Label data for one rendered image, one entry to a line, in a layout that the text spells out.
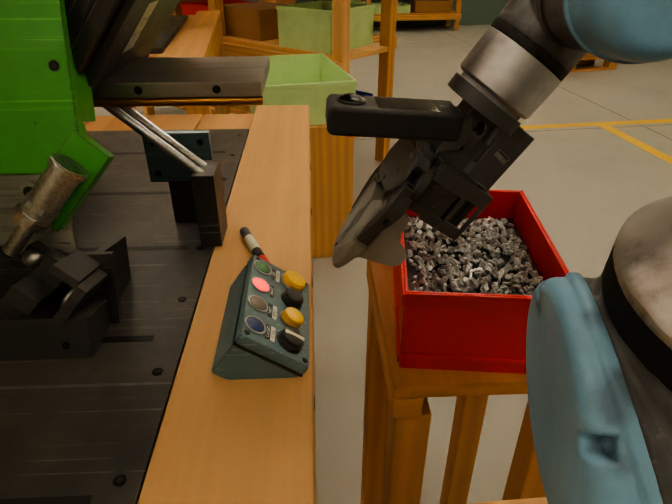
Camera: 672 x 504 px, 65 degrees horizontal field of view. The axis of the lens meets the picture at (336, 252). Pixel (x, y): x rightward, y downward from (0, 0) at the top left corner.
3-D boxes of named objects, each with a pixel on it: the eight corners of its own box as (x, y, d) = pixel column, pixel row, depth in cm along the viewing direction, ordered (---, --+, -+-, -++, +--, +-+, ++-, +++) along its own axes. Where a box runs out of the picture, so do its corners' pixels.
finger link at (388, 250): (374, 303, 52) (435, 235, 49) (325, 275, 50) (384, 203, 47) (371, 285, 55) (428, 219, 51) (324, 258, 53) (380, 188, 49)
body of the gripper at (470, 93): (450, 248, 49) (546, 144, 44) (376, 201, 46) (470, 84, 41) (433, 211, 55) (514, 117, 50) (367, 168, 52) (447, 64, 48)
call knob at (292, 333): (300, 339, 55) (306, 331, 54) (299, 356, 53) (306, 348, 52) (278, 328, 54) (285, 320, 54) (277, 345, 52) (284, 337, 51)
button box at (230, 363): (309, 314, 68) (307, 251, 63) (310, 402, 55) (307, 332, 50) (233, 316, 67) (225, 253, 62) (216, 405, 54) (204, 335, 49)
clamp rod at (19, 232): (22, 206, 52) (-10, 253, 53) (42, 219, 52) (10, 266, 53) (34, 202, 54) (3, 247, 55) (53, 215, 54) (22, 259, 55)
